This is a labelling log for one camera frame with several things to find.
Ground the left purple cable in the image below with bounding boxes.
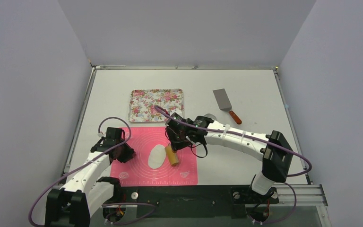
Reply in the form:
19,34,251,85
28,117,133,227

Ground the purple cable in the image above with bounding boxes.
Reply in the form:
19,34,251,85
154,105,313,225
28,117,133,227

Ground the floral tray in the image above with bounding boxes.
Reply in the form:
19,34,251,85
128,88,184,123

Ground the aluminium front rail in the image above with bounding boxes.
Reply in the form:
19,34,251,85
45,184,328,208

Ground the wooden dough roller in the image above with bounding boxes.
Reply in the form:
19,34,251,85
164,144,180,166

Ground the metal spatula wooden handle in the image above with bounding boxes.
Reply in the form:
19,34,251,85
213,88,242,125

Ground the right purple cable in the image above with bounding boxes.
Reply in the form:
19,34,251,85
154,105,313,225

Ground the pink silicone baking mat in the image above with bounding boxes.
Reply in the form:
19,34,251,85
110,127,198,186

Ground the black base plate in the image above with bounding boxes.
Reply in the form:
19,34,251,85
103,185,279,220

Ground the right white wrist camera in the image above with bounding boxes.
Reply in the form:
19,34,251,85
169,110,184,121

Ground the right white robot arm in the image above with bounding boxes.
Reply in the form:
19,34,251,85
165,113,293,202

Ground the metal ring cutter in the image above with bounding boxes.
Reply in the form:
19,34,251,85
204,113,217,121

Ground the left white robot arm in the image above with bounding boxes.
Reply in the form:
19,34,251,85
44,127,136,227

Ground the white dough piece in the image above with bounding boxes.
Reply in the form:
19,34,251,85
147,144,166,169

